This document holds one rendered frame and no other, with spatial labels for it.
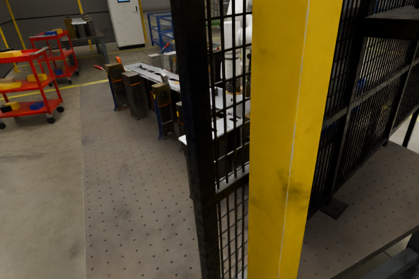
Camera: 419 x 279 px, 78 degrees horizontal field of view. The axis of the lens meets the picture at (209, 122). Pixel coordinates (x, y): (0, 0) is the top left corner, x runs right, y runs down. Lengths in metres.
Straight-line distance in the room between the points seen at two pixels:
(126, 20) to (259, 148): 8.04
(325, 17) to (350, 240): 0.86
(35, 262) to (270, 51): 2.05
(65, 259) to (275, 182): 1.78
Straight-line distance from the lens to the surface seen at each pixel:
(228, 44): 1.21
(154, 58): 2.20
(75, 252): 2.13
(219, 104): 1.29
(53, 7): 9.15
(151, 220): 1.14
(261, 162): 0.52
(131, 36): 8.49
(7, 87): 4.12
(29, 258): 2.27
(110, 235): 1.15
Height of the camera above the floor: 1.52
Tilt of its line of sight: 28 degrees down
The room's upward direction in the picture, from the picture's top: 4 degrees counter-clockwise
